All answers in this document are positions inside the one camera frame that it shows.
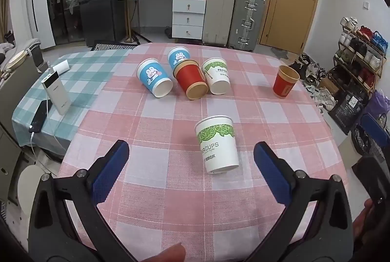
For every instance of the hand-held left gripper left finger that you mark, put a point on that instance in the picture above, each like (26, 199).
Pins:
(110, 172)

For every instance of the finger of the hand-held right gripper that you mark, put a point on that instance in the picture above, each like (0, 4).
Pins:
(376, 131)

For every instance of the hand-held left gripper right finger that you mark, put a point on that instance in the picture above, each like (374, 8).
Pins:
(272, 173)

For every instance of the white cup green leaf band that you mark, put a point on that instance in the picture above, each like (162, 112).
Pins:
(217, 76)
(217, 144)

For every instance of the red cup brown rim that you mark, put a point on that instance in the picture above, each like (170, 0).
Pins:
(190, 79)
(285, 81)

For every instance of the blue bunny print cup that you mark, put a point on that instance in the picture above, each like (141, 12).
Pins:
(176, 56)
(154, 77)

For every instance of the person's right hand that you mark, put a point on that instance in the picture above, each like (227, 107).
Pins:
(362, 222)

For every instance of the person's left hand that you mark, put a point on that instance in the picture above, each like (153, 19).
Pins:
(166, 253)

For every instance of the purple plastic bag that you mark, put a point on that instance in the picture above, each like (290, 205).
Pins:
(377, 106)

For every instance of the black labelled bag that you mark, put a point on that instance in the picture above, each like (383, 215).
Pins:
(347, 109)

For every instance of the pink checkered tablecloth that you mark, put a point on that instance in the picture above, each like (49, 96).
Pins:
(152, 127)

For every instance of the shoe rack with shoes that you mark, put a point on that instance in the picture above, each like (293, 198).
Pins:
(359, 54)

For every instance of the pile of shoes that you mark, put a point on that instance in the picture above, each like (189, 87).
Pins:
(313, 82)

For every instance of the black smartphone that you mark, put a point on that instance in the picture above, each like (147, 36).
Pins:
(39, 117)

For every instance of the white power bank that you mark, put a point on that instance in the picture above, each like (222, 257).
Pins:
(56, 91)

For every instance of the green checkered tablecloth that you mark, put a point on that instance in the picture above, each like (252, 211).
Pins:
(91, 73)

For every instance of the small white charger box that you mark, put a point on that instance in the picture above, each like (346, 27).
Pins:
(61, 67)

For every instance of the grey door mat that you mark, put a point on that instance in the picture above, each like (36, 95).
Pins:
(281, 53)

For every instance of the striped rug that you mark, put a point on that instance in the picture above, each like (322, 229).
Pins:
(112, 45)

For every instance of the silver suitcase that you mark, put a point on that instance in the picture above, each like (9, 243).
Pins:
(246, 21)

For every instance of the beige suitcase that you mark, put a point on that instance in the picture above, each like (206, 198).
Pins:
(218, 15)

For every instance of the white desk with drawers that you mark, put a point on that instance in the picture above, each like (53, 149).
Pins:
(187, 6)

